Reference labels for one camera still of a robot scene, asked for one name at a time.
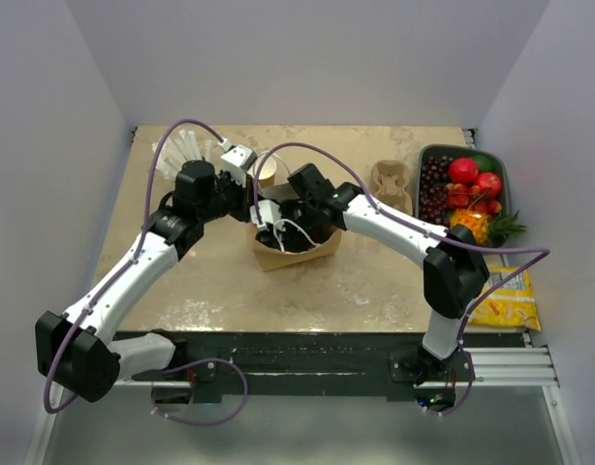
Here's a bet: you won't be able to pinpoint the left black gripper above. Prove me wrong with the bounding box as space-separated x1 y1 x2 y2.
200 170 265 225

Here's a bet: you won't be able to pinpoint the brown paper coffee cup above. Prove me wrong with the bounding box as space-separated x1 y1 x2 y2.
254 157 277 188

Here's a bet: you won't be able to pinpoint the brown paper bag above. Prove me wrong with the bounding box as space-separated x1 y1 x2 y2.
244 152 342 273

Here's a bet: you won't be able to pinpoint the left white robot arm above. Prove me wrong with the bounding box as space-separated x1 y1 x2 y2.
35 161 253 402

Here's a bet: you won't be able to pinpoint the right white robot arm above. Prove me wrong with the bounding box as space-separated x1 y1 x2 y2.
289 164 488 381

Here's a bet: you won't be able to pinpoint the cardboard cup carrier tray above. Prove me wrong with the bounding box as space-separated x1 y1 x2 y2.
371 160 414 216

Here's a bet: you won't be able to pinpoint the dark red grapes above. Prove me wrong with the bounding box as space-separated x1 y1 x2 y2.
418 156 453 227

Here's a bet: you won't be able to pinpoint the red yellow cherries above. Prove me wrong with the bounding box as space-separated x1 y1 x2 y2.
446 183 502 216

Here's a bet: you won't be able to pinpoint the red apple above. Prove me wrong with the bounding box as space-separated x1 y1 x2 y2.
449 158 480 185
474 171 502 200

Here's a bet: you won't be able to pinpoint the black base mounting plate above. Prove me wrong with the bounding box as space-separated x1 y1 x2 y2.
134 331 473 403

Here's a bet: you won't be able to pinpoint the grey fruit tray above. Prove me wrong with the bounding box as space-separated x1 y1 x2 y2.
415 144 525 247

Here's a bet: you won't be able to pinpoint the green lime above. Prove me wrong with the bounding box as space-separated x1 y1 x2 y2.
471 153 495 173

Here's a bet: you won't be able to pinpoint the yellow snack packet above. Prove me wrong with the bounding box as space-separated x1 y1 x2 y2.
469 270 542 331

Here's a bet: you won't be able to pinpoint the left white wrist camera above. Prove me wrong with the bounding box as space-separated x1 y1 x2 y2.
221 144 257 188

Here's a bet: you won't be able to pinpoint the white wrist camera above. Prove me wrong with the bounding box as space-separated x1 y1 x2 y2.
250 200 282 233
221 144 257 188

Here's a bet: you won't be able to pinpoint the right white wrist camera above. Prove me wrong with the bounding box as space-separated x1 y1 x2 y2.
250 200 282 233

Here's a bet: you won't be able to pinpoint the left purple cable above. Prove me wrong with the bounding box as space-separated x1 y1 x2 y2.
43 118 231 416

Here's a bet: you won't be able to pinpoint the purple cable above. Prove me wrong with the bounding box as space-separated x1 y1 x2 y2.
43 118 231 416
252 142 551 418

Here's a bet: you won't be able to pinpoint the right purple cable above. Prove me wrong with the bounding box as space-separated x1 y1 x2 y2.
252 142 551 418

